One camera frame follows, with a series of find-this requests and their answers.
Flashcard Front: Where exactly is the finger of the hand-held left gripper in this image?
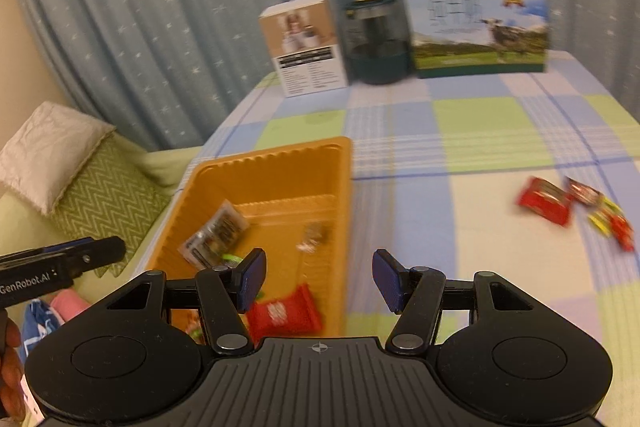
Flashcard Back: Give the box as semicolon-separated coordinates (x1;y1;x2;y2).
0;241;93;264
65;236;127;278

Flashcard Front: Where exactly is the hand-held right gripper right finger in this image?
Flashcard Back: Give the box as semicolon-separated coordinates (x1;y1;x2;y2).
372;248;551;356

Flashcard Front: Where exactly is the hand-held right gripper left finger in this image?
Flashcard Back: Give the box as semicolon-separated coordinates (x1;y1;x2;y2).
92;248;268;356

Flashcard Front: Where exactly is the large red snack packet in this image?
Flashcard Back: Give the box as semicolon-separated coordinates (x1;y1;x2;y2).
516;177;573;228
246;283;324;347

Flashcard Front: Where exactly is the grey snack packet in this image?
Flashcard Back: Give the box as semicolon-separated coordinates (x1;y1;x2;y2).
177;199;250;270

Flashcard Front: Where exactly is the brown candy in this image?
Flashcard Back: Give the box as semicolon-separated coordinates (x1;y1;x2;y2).
296;222;331;255

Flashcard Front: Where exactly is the orange plastic tray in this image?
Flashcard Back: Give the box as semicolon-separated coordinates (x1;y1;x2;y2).
144;136;353;343

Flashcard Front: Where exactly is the small dark red candy packet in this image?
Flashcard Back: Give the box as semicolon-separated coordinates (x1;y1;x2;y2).
564;177;605;208

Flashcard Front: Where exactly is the yellow green candy packet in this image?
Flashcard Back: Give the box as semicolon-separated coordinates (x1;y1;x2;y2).
587;199;621;238

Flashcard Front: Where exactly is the person's left hand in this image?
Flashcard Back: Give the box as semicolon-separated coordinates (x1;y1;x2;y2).
0;318;26;420

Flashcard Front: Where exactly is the blue patterned blanket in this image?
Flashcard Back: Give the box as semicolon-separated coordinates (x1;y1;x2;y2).
20;299;63;358

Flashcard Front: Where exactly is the pink cloth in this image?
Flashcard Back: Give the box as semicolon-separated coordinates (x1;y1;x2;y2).
47;289;93;323

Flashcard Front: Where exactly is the green zigzag cushion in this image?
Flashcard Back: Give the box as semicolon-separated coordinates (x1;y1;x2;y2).
50;134;173;280

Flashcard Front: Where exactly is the white cushion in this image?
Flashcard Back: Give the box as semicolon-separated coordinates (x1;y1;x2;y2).
0;101;117;218

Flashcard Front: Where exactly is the checked tablecloth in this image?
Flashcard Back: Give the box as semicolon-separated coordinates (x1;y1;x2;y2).
142;49;640;358

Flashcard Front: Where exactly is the dark glass jar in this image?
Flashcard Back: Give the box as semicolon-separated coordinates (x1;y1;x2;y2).
341;0;412;86

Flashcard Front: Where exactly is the white product box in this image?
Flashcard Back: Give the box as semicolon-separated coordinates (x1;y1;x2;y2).
258;0;349;99

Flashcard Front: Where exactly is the blue star curtain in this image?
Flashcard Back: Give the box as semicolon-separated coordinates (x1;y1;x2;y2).
0;0;640;152

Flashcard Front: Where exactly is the milk carton gift box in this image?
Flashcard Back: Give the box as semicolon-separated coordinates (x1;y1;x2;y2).
396;0;550;80

